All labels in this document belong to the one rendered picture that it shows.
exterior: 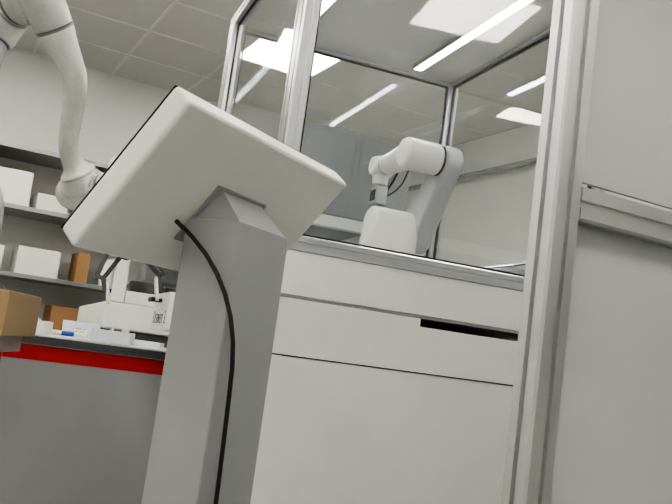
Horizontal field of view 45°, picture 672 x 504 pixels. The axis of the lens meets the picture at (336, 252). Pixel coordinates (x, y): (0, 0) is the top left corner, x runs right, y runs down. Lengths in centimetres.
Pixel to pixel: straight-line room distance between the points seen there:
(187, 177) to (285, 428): 78
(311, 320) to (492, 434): 58
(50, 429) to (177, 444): 115
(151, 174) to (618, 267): 73
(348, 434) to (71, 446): 90
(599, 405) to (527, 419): 12
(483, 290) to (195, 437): 102
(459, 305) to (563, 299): 120
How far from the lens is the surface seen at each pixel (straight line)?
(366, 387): 202
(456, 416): 213
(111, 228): 138
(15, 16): 231
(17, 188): 613
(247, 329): 143
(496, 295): 218
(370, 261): 201
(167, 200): 140
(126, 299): 322
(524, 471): 92
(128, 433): 255
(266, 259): 146
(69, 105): 234
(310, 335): 196
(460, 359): 212
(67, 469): 255
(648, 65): 110
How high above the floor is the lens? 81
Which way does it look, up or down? 7 degrees up
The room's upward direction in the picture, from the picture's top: 8 degrees clockwise
